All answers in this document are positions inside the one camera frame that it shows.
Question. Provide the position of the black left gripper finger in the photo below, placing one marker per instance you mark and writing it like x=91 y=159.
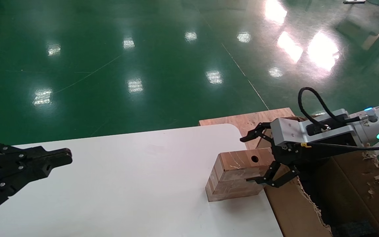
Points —
x=28 y=154
x=28 y=172

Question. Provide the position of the silver and black right gripper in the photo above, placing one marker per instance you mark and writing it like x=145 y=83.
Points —
x=291 y=131

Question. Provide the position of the small brown cardboard box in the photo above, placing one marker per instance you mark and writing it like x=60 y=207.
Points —
x=232 y=177

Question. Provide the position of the big open cardboard box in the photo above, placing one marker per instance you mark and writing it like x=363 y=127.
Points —
x=294 y=207

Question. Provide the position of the wooden pallet board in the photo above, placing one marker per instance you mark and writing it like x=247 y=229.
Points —
x=242 y=120

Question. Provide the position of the black foam insert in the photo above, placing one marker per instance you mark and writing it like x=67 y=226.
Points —
x=350 y=228

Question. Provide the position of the white stand base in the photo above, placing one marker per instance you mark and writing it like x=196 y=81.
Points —
x=354 y=1

